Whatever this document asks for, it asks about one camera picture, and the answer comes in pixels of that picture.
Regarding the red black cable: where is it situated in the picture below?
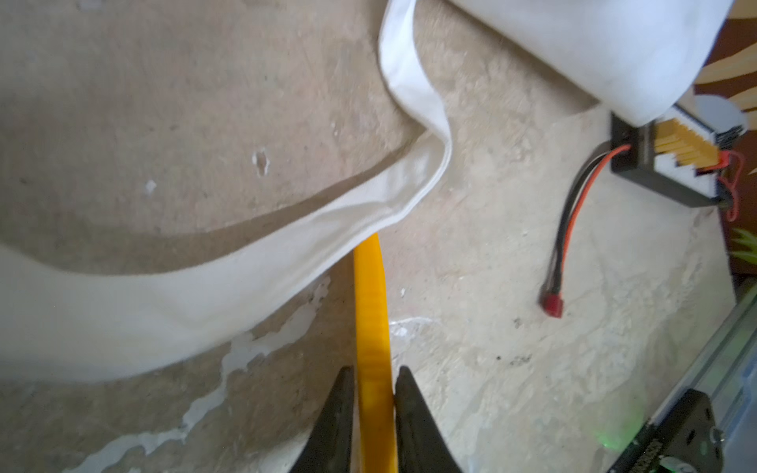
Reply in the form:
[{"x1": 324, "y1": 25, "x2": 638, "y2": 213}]
[{"x1": 540, "y1": 143, "x2": 633, "y2": 319}]

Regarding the yellow utility knife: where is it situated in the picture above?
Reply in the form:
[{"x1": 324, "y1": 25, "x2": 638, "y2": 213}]
[{"x1": 354, "y1": 235, "x2": 398, "y2": 472}]

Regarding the white cartoon print pouch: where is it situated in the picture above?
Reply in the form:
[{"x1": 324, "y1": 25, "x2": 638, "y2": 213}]
[{"x1": 1, "y1": 1, "x2": 731, "y2": 382}]

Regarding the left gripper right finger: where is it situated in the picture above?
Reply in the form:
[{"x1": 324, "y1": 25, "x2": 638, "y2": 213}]
[{"x1": 394, "y1": 366, "x2": 461, "y2": 473}]

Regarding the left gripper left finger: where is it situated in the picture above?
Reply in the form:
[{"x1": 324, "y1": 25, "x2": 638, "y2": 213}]
[{"x1": 290, "y1": 366, "x2": 355, "y2": 473}]

